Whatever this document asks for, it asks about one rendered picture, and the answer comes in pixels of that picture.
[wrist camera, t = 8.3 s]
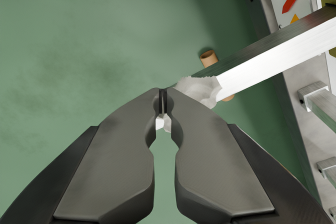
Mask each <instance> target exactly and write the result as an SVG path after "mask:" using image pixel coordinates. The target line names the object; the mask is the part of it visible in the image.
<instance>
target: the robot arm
mask: <svg viewBox="0 0 336 224"><path fill-rule="evenodd" d="M162 104H163V107H164V113H165V114H167V115H168V116H169V118H170V119H171V139H172V140H173V141H174V142H175V143H176V145H177V146H178V148H179V150H178V152H177V153H176V155H175V173H174V188H175V197H176V206H177V209H178V210H179V212H180V213H181V214H182V215H184V216H185V217H187V218H189V219H190V220H192V221H194V222H195V223H197V224H334V223H333V222H332V220H331V219H330V217H329V216H328V215H327V213H326V212H325V211H324V209H323V208H322V207H321V205H320V204H319V203H318V202H317V200H316V199H315V198H314V197H313V196H312V194H311V193H310V192H309V191H308V190H307V189H306V188H305V187H304V185H303V184H302V183H301V182H300V181H299V180H298V179H297V178H296V177H295V176H294V175H293V174H292V173H291V172H290V171H289V170H288V169H286V168H285V167H284V166H283V165H282V164H281V163H280V162H278V161H277V160H276V159H275V158H274V157H273V156H272V155H270V154H269V153H268V152H267V151H266V150H265V149H264V148H262V147H261V146H260V145H259V144H258V143H257V142H256V141H254V140H253V139H252V138H251V137H250V136H249V135H248V134H246V133H245V132H244V131H243V130H242V129H241V128H240V127H238V126H237V125H236V124H235V123H232V124H228V123H227V122H226V121H225V120H224V119H223V118H221V117H220V116H219V115H218V114H217V113H215V112H214V111H213V110H211V109H210V108H208V107H207V106H205V105H204V104H202V103H200V102H198V101H197V100H195V99H193V98H191V97H189V96H187V95H186V94H184V93H182V92H180V91H178V90H176V89H175V88H172V87H167V88H158V87H154V88H151V89H150V90H148V91H146V92H145V93H143V94H141V95H139V96H138V97H136V98H134V99H132V100H131V101H129V102H127V103H126V104H124V105H122V106H121V107H119V108H118V109H116V110H115V111H114V112H112V113H111V114H110V115H109V116H107V117H106V118H105V119H104V120H103V121H102V122H101V123H100V124H99V125H98V126H90V127H89V128H88V129H87V130H86V131H85V132H84V133H82V134H81V135H80V136H79V137H78V138H77V139H76V140H75V141H74V142H73V143H72V144H70V145H69V146H68V147H67V148H66V149H65V150H64V151H63V152H62V153H61V154H60V155H59V156H57V157H56V158H55V159H54V160H53V161H52V162H51V163H50V164H49V165H48V166H47V167H46V168H44V169H43V170H42V171H41V172H40V173H39V174H38V175H37V176H36V177H35V178H34V179H33V180H32V181H31V182H30V183H29V184H28V185H27V186H26V187H25V188H24V190H23V191H22V192H21V193H20V194H19V195H18V196H17V198H16V199H15V200H14V201H13V202H12V204H11V205H10V206H9V207H8V209H7V210H6V211H5V213H4V214H3V215H2V217H1V218H0V224H136V223H138V222H139V221H141V220H142V219H144V218H145V217H147V216H148V215H149V214H150V213H151V212H152V210H153V207H154V195H155V170H154V156H153V154H152V152H151V151H150V150H149V148H150V146H151V145H152V143H153V142H154V141H155V140H156V118H157V117H158V116H159V114H162Z"/></svg>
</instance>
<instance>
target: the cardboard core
mask: <svg viewBox="0 0 336 224"><path fill-rule="evenodd" d="M200 60H201V62H202V63H203V65H204V67H205V68H207V67H208V66H210V65H212V64H214V63H216V62H218V61H219V60H218V58H217V56H216V54H215V52H214V50H208V51H206V52H204V53H203V54H202V55H201V56H200ZM234 96H235V94H233V95H231V96H228V97H226V98H224V99H222V101H224V102H226V101H229V100H231V99H232V98H233V97H234Z"/></svg>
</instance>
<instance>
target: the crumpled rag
mask: <svg viewBox="0 0 336 224"><path fill-rule="evenodd" d="M180 79H181V80H179V81H178V83H177V84H176V85H175V87H173V88H174V89H176V90H178V91H180V92H182V93H183V94H185V95H187V96H189V97H191V98H193V99H194V100H196V101H198V102H200V103H202V104H203V105H205V106H207V107H208V108H210V109H212V108H213V107H215V106H216V104H217V102H216V99H217V97H216V96H217V94H218V93H219V92H220V91H221V90H222V89H223V88H222V87H221V85H220V83H219V81H218V79H217V77H216V76H212V77H210V76H209V77H207V76H206V77H204V78H203V77H202V78H197V77H196V78H195V77H194V78H193V77H191V76H188V77H185V78H184V77H182V78H180ZM157 119H159V120H164V126H163V129H164V130H165V131H166V132H169V133H171V123H172V120H171V119H170V117H169V116H168V115H167V113H164V102H163V96H162V114H159V116H158V117H157Z"/></svg>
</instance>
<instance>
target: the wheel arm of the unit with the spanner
mask: <svg viewBox="0 0 336 224"><path fill-rule="evenodd" d="M334 47H336V6H332V5H326V6H324V7H322V8H320V9H318V10H316V11H314V12H312V13H310V14H308V15H306V16H305V17H303V18H301V19H299V20H297V21H295V22H293V23H291V24H289V25H287V26H285V27H283V28H281V29H279V30H278V31H276V32H274V33H272V34H270V35H268V36H266V37H264V38H262V39H260V40H258V41H256V42H254V43H252V44H250V45H249V46H247V47H245V48H243V49H241V50H239V51H237V52H235V53H233V54H231V55H229V56H227V57H225V58H223V59H222V60H220V61H218V62H216V63H214V64H212V65H210V66H208V67H206V68H204V69H202V70H200V71H198V72H196V73H195V74H193V75H191V78H192V77H193V78H194V77H195V78H196V77H197V78H202V77H203V78H205V77H206V76H207V77H209V76H210V77H212V76H216V78H217V80H218V82H219V83H220V85H221V87H222V89H221V90H220V92H219V93H218V94H217V95H216V99H215V100H216V102H218V101H220V100H223V99H225V98H227V97H229V96H231V95H233V94H235V93H238V92H240V91H242V90H244V89H246V88H248V87H251V86H253V85H255V84H257V83H259V82H261V81H263V80H266V79H268V78H270V77H272V76H274V75H276V74H278V73H281V72H283V71H285V70H287V69H289V68H291V67H294V66H296V65H298V64H300V63H302V62H304V61H306V60H309V59H311V58H313V57H315V56H317V55H319V54H322V53H324V52H326V51H328V50H330V49H332V48H334ZM155 123H156V130H158V129H160V128H162V127H164V123H165V122H164V120H162V119H157V118H156V119H155Z"/></svg>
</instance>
